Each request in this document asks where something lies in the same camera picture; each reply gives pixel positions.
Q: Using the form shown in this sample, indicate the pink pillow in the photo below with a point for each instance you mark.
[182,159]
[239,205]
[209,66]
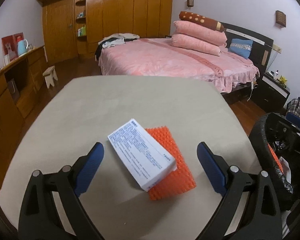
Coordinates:
[194,30]
[192,43]

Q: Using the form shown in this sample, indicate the lower pink pillow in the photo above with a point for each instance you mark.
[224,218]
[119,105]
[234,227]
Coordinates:
[192,43]

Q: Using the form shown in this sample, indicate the yellow plush toy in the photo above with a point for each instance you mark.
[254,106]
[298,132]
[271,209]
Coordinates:
[282,80]

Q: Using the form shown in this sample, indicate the blue cushion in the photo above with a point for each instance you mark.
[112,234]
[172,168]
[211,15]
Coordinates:
[241,47]

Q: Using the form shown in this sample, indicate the plaid bag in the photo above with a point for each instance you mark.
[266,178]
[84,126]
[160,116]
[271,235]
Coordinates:
[294,107]

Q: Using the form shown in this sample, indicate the red gift box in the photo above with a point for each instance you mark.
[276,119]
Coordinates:
[9,45]

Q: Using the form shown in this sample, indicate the wooden wardrobe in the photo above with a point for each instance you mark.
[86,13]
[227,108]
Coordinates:
[73,28]

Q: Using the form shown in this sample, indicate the light blue kettle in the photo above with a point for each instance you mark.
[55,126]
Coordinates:
[22,45]

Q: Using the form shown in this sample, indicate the clothes pile on bed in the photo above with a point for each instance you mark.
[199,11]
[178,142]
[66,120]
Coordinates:
[117,39]

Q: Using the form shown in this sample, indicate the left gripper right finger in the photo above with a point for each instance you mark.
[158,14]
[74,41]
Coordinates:
[261,217]

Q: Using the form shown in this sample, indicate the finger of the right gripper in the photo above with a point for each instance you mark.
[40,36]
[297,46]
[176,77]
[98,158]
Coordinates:
[293,119]

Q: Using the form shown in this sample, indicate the black white nightstand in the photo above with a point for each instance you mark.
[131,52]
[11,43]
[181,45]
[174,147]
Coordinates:
[270,95]

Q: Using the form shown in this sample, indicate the brown dotted bolster pillow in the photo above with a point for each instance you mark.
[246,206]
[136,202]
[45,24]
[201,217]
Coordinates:
[202,20]

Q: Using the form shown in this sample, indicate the black headboard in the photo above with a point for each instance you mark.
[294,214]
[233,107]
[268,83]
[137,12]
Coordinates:
[261,47]

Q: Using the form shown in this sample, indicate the brown wall lamp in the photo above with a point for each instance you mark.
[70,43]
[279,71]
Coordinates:
[280,18]
[189,3]

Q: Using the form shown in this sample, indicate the pink bed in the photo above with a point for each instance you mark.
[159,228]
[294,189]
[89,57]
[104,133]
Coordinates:
[157,57]

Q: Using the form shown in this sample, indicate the black trash bin with bag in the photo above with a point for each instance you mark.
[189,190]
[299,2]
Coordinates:
[284,170]

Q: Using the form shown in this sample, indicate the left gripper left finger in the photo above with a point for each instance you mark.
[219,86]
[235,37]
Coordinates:
[39,218]

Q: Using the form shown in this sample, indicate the white medicine box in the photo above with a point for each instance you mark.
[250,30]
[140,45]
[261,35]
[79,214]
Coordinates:
[146,160]

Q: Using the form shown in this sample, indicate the small white stool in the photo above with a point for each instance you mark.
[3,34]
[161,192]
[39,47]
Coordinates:
[50,76]

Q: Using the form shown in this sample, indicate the wooden sideboard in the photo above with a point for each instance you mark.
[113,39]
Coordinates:
[20,82]

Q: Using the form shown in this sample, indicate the upper pink pillow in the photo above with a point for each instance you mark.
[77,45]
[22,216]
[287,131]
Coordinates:
[194,30]

